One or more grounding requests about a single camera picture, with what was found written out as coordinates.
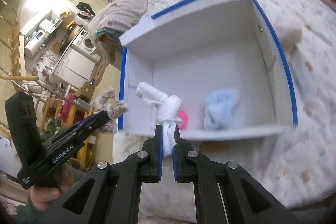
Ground beige lace scrunchie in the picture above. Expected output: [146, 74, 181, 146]
[93, 87, 129, 135]

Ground white socks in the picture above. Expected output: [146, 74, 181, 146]
[136, 82, 183, 157]

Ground person's left hand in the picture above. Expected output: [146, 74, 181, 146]
[30, 165, 75, 211]

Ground white kitchen cabinet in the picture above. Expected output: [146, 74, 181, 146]
[50, 48, 96, 88]

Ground floral fleece bed blanket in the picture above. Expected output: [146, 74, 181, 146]
[112, 0, 336, 222]

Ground white washing machine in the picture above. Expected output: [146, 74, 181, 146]
[71, 29, 96, 55]

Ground pink round sponge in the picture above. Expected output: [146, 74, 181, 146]
[179, 110, 188, 130]

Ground light blue fluffy cloth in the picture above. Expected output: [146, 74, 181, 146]
[204, 89, 238, 131]

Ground white kitchen appliance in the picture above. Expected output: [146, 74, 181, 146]
[24, 30, 46, 59]

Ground rumpled beige duvet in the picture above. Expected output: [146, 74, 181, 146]
[88, 0, 190, 44]

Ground white box blue tape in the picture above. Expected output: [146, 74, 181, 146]
[118, 0, 298, 140]

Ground cream fluffy plush item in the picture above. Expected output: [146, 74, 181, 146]
[274, 19, 302, 53]

